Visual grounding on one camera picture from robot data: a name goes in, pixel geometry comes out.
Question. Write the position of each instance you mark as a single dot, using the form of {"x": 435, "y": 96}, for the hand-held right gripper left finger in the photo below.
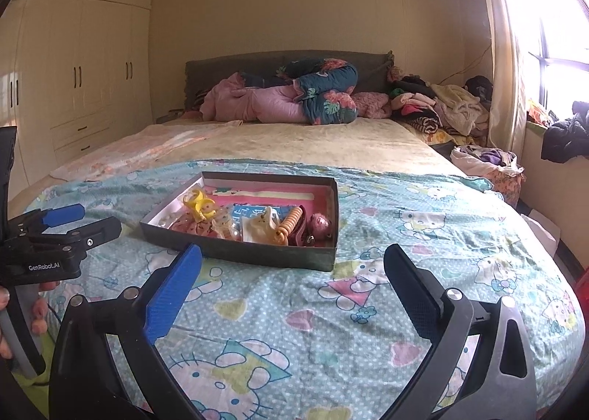
{"x": 172, "y": 295}

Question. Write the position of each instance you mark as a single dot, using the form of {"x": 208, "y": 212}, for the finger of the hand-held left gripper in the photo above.
{"x": 92, "y": 236}
{"x": 62, "y": 215}

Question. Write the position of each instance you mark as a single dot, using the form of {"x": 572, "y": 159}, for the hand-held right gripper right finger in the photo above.
{"x": 416, "y": 298}

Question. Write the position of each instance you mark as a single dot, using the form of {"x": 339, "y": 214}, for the dark cardboard box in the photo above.
{"x": 257, "y": 256}

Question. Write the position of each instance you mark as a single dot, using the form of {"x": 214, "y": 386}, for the yellow hair claw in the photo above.
{"x": 200, "y": 206}

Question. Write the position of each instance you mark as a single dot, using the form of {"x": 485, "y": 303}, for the clear earring packet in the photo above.
{"x": 257, "y": 231}

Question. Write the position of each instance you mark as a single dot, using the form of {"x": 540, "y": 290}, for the pink fuzzy hair clip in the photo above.
{"x": 320, "y": 224}

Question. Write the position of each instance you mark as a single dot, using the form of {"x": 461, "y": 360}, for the cream hair claw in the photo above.
{"x": 267, "y": 216}

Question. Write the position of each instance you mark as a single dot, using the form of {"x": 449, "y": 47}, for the person's left hand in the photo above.
{"x": 40, "y": 312}

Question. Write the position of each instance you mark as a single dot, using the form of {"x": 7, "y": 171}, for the pink polka dot bow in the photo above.
{"x": 202, "y": 226}

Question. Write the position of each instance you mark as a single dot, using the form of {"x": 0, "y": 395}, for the dark red hair claw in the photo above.
{"x": 306, "y": 229}

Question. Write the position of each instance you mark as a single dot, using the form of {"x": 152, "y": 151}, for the cream wardrobe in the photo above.
{"x": 78, "y": 79}

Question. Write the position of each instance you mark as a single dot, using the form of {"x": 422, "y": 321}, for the heap of laundry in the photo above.
{"x": 487, "y": 167}

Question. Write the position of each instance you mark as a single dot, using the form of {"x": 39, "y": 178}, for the beige bed sheet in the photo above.
{"x": 276, "y": 139}

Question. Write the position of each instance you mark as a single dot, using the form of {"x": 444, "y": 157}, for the pile of clothes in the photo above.
{"x": 437, "y": 109}

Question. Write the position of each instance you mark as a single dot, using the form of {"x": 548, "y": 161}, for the pink quilt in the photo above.
{"x": 257, "y": 105}

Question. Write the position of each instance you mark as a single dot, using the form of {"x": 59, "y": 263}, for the grey headboard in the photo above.
{"x": 221, "y": 68}

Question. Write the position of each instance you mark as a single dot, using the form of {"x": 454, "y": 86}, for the dark clothes on sill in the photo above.
{"x": 566, "y": 134}

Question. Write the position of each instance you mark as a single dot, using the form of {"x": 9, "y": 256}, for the dark floral quilt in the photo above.
{"x": 331, "y": 88}

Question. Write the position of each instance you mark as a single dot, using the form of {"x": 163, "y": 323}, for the cream curtain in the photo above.
{"x": 501, "y": 56}

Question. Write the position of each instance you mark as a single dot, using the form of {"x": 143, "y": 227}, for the window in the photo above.
{"x": 557, "y": 33}

